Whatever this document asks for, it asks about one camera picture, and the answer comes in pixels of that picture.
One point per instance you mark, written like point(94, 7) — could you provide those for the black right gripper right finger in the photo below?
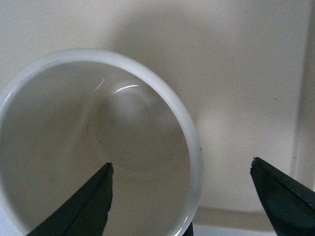
point(289, 205)

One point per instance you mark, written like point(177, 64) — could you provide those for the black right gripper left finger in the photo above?
point(85, 213)

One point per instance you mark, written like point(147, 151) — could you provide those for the white smiley face mug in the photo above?
point(68, 114)

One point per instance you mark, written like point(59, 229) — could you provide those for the beige square plastic plate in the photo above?
point(245, 70)

